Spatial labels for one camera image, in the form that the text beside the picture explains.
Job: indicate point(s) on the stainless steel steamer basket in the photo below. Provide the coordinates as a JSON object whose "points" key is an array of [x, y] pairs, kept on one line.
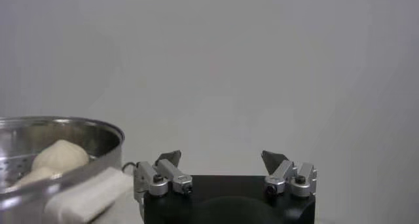
{"points": [[109, 153]]}

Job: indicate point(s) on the white steamed baozi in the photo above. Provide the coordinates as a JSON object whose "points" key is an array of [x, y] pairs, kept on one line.
{"points": [[60, 156], [36, 177]]}

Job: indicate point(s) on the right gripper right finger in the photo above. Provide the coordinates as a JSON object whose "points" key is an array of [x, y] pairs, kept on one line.
{"points": [[301, 181]]}

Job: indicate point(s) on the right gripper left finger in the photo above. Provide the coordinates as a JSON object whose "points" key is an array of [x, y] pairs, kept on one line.
{"points": [[157, 181]]}

